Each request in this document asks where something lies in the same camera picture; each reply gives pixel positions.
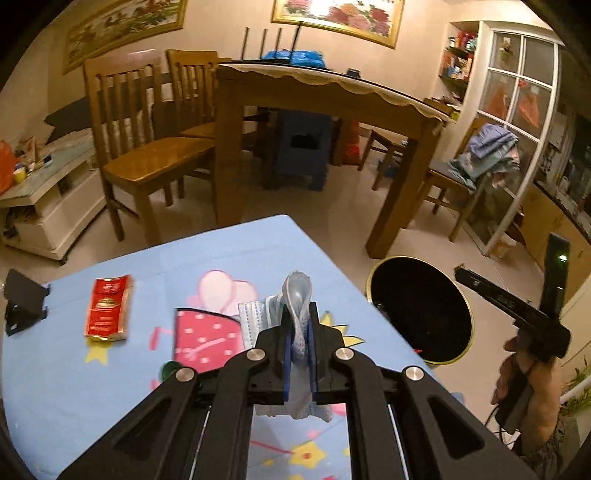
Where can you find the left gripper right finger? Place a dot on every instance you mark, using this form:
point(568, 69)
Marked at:
point(402, 424)

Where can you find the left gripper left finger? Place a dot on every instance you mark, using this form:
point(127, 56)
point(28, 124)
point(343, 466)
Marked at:
point(195, 426)

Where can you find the green chewing gum box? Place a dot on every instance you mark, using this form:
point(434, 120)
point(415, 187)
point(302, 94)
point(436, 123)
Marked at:
point(169, 369)

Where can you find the black round trash bin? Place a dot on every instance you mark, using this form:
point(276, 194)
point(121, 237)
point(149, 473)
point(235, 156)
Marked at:
point(425, 306)

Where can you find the person right hand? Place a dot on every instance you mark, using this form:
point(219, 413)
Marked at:
point(544, 378)

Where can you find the green potted plant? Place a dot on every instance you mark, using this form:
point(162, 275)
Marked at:
point(576, 397)

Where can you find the red cigarette pack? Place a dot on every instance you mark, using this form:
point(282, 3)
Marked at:
point(108, 311)

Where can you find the blue cartoon table cloth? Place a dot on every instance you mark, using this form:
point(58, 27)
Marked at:
point(61, 394)

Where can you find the wooden chair with clothes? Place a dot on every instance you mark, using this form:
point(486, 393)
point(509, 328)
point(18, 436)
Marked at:
point(441, 189)

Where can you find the pile of clothes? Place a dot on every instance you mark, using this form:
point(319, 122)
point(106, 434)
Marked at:
point(492, 150)

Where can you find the black phone stand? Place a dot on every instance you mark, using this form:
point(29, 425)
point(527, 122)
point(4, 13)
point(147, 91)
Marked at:
point(25, 302)

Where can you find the white glass door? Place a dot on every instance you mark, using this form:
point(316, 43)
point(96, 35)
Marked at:
point(520, 92)

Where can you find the white coffee table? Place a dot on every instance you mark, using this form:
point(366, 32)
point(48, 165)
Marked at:
point(51, 208)

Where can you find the blue plastic stool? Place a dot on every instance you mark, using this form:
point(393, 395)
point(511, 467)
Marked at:
point(304, 147)

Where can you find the wooden dining table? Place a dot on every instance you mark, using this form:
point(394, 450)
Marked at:
point(340, 97)

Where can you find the yellow cup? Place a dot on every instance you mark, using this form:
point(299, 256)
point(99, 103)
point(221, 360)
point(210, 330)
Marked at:
point(19, 175)

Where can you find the orange plastic bag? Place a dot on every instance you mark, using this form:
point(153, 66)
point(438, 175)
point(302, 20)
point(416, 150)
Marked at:
point(8, 161)

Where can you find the dark sofa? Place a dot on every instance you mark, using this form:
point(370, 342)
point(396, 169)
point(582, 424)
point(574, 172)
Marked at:
point(73, 117)

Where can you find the peony framed painting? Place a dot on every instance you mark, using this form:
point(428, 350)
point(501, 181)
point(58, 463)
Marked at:
point(377, 21)

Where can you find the wooden chair near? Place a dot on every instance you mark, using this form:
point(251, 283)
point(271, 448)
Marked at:
point(134, 159)

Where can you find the wooden chair far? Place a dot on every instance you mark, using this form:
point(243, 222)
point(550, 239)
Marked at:
point(193, 84)

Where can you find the black router with antennas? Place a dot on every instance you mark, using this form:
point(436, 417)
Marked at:
point(283, 57)

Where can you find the landscape framed painting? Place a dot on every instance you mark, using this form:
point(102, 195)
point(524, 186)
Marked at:
point(119, 24)

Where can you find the wall shelf with items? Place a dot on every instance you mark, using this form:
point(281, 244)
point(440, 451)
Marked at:
point(457, 63)

